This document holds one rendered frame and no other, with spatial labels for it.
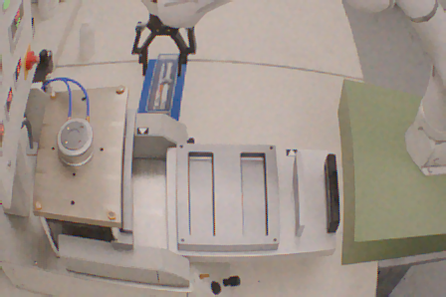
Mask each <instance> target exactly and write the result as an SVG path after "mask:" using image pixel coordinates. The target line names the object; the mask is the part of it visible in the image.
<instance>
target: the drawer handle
mask: <svg viewBox="0 0 446 297"><path fill-rule="evenodd" d="M324 167H325V170H326V171H327V177H328V181H327V184H328V191H329V194H328V199H329V212H330V214H329V219H330V222H329V225H328V228H327V231H328V233H330V232H336V231H337V229H338V227H339V224H340V210H339V208H340V204H339V191H338V189H339V186H338V179H337V176H338V172H337V166H336V155H335V154H334V153H328V154H327V157H326V161H325V165H324Z"/></svg>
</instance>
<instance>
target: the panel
mask: <svg viewBox="0 0 446 297"><path fill-rule="evenodd" d="M190 271H191V283H192V284H193V285H195V286H196V287H198V288H199V289H200V290H202V291H203V292H204V293H206V295H207V296H209V297H231V295H230V286H224V285H223V279H225V278H227V279H228V278H229V277H231V270H230V262H190ZM214 282H217V283H219V284H220V286H221V292H220V293H219V294H216V292H215V291H214V288H213V283H214Z"/></svg>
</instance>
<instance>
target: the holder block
mask: <svg viewBox="0 0 446 297"><path fill-rule="evenodd" d="M176 176H177V191H176V209H177V230H178V240H177V246H178V249H181V250H206V251H240V250H243V251H262V250H278V248H279V243H280V239H279V238H280V228H279V224H280V216H279V207H280V205H279V193H278V182H279V179H278V167H277V153H276V146H266V145H192V144H177V145H176Z"/></svg>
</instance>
